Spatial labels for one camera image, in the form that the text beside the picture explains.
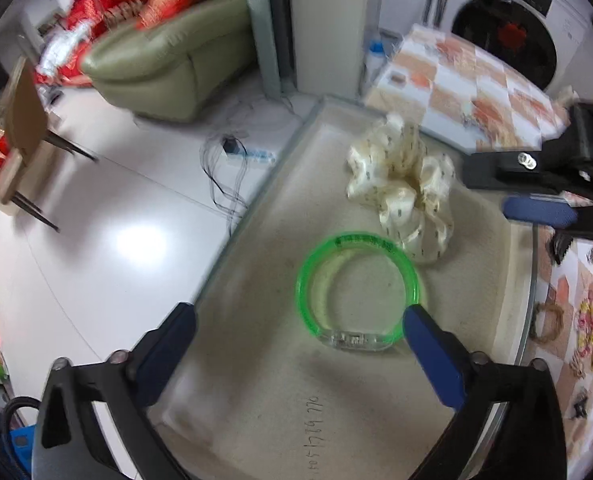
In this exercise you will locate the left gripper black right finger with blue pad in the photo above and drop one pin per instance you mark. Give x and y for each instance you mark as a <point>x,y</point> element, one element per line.
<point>530,443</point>

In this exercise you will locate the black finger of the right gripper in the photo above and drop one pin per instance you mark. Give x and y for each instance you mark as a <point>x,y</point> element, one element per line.
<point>559,215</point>

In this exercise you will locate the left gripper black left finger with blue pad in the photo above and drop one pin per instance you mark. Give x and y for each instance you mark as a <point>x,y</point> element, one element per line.
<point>69,443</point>

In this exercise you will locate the cream polka dot scrunchie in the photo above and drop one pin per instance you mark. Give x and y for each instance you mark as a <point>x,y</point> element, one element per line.
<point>393,172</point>

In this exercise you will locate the green translucent bangle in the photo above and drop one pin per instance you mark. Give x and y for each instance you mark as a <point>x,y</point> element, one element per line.
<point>317,272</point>

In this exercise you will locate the checkered orange tablecloth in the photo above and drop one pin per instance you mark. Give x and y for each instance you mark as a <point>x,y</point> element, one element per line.
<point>472,100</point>

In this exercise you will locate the white washing machine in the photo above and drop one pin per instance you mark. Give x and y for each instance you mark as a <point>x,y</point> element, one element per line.
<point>537,38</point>

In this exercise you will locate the beige felt-lined tray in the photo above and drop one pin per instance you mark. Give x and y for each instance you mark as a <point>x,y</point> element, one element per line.
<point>257,396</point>

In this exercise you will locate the white bottle blue cap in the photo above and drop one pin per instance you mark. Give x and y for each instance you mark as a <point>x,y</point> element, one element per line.
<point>374,59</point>

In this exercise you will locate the white power strip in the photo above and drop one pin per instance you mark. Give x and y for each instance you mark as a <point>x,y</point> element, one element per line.
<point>236,150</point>

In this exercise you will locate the brown wooden chair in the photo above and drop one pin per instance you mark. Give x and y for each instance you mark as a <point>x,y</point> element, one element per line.
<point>26,128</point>

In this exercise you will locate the green leather sofa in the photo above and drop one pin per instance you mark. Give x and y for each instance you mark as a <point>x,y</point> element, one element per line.
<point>169,71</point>

